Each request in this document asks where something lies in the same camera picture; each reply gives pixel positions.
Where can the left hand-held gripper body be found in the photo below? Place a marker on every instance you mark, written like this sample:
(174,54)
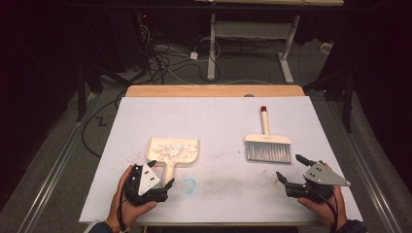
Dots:
(145,191)

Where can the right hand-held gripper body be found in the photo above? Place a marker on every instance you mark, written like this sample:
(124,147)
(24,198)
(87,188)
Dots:
(320,176)

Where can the cream plastic dustpan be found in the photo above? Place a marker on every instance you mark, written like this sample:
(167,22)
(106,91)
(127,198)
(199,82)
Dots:
(168,174)

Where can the pile of white paper scraps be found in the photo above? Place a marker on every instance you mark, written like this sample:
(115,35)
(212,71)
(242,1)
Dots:
(175,150)

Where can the cream brush with red cap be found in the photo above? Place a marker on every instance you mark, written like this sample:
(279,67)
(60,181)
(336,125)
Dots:
(267,144)

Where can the person's left hand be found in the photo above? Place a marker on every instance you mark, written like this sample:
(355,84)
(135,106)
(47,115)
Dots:
(126,212)

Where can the person's right hand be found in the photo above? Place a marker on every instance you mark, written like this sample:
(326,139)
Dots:
(330,212)

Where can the white table cover sheet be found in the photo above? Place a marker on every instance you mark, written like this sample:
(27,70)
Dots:
(226,119)

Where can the wooden table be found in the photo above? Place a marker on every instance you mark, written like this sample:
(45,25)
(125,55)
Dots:
(210,91)

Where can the black metal stand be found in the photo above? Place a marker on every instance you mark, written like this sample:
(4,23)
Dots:
(81,97)

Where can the white power adapter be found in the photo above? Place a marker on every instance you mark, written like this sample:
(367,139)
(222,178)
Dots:
(193,55)

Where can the desk with white legs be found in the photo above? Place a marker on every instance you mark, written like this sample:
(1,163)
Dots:
(252,29)

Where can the metal floor rail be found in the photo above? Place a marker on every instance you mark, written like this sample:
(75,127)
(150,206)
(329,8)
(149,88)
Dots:
(55,174)
(372,187)

